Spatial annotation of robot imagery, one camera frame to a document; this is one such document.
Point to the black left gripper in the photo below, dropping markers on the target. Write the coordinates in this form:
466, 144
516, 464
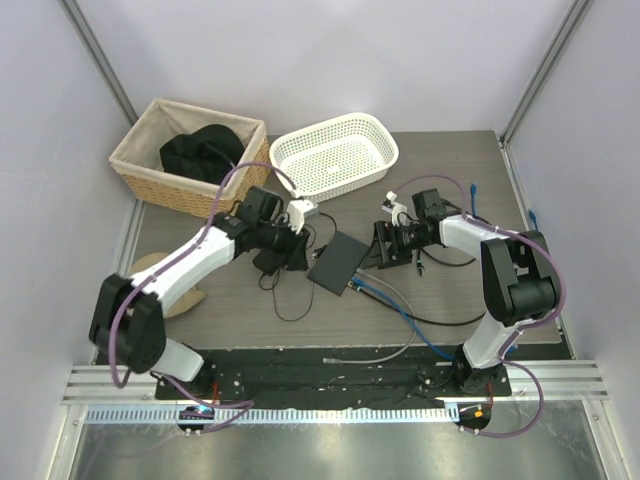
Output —
297, 247

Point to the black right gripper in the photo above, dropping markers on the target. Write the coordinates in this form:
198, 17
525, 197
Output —
378, 255

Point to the black network switch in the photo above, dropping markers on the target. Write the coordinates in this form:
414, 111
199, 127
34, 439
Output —
337, 263

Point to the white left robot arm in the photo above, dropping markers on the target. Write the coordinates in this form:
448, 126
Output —
128, 324

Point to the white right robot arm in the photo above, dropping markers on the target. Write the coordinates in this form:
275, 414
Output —
519, 284

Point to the black power adapter brick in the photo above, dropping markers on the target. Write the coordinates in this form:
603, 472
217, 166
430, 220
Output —
269, 262

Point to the white perforated plastic basket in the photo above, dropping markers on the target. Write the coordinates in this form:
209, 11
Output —
334, 157

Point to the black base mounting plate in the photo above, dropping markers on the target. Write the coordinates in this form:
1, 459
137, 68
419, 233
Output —
234, 382

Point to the black cap in basket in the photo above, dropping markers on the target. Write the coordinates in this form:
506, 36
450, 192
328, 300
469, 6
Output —
206, 155

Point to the beige cap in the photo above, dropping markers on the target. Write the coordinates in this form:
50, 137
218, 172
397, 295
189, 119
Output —
177, 288

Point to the wicker basket with liner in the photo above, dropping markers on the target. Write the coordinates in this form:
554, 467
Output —
137, 160

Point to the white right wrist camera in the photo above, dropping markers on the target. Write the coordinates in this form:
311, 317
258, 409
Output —
396, 210

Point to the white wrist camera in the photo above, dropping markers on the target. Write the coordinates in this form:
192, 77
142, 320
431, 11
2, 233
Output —
298, 211
396, 210

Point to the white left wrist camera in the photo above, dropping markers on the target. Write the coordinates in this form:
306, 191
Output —
298, 211

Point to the aluminium front rail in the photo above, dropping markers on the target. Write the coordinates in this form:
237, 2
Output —
327, 394

